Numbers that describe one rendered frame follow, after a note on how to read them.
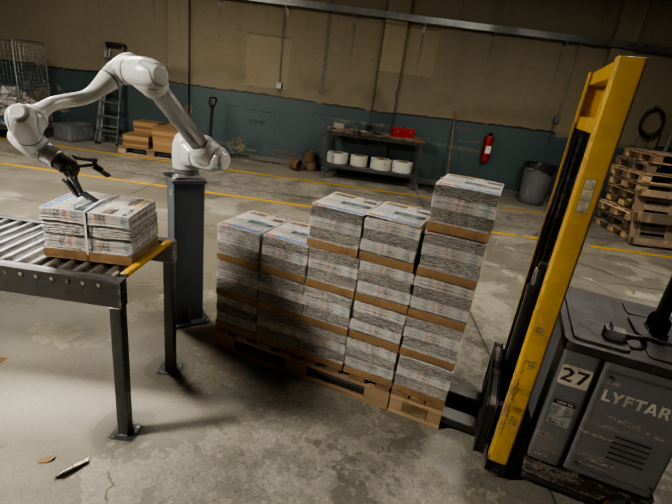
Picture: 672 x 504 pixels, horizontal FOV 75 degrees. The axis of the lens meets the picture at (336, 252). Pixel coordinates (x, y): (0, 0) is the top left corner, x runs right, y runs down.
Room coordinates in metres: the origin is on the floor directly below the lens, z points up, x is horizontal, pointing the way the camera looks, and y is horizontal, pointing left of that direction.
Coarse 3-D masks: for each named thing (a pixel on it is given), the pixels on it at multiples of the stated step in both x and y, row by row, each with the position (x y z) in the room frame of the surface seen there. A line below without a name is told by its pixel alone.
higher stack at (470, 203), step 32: (448, 192) 1.95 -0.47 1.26; (480, 192) 1.91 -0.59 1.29; (448, 224) 1.94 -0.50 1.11; (480, 224) 1.89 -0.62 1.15; (448, 256) 1.93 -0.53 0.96; (480, 256) 1.88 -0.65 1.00; (416, 288) 1.97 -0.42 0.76; (448, 288) 1.92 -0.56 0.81; (416, 320) 1.96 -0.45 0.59; (448, 352) 1.89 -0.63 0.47; (416, 384) 1.93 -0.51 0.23; (448, 384) 1.88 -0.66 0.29; (416, 416) 1.92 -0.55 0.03
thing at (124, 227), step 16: (112, 208) 1.78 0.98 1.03; (128, 208) 1.81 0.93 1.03; (144, 208) 1.86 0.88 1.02; (96, 224) 1.70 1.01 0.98; (112, 224) 1.70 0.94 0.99; (128, 224) 1.70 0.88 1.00; (144, 224) 1.83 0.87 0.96; (96, 240) 1.70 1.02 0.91; (112, 240) 1.70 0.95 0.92; (128, 240) 1.70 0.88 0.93; (144, 240) 1.83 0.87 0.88; (128, 256) 1.70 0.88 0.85
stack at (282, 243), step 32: (224, 224) 2.36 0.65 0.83; (256, 224) 2.43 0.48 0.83; (288, 224) 2.51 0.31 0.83; (256, 256) 2.27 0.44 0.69; (288, 256) 2.21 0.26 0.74; (320, 256) 2.15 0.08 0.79; (224, 288) 2.35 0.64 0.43; (256, 288) 2.27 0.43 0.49; (288, 288) 2.20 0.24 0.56; (352, 288) 2.08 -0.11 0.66; (384, 288) 2.02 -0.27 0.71; (224, 320) 2.35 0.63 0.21; (256, 320) 2.29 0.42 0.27; (288, 320) 2.19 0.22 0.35; (320, 320) 2.13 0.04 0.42; (352, 320) 2.07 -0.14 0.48; (384, 320) 2.01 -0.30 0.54; (288, 352) 2.19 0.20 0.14; (320, 352) 2.12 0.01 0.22; (352, 352) 2.06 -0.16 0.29; (384, 352) 2.00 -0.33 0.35; (320, 384) 2.11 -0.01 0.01
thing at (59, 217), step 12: (96, 192) 1.97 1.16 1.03; (48, 204) 1.73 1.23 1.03; (60, 204) 1.75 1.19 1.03; (72, 204) 1.76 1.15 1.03; (84, 204) 1.79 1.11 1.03; (48, 216) 1.69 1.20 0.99; (60, 216) 1.69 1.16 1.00; (72, 216) 1.69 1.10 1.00; (48, 228) 1.69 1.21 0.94; (60, 228) 1.70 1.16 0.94; (72, 228) 1.70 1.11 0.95; (48, 240) 1.70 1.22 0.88; (60, 240) 1.70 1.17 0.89; (72, 240) 1.70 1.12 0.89
